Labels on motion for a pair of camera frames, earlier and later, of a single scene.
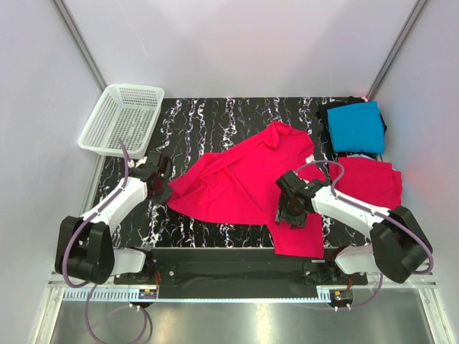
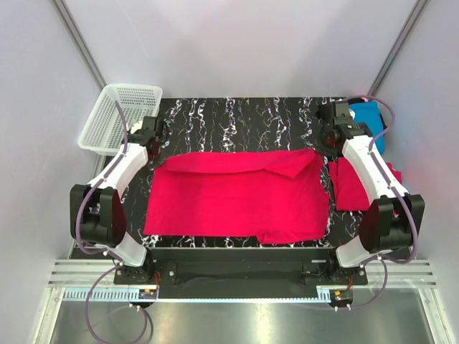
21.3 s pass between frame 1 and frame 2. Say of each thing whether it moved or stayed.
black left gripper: moved
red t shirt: moved
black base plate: stayed
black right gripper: moved
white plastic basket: stayed
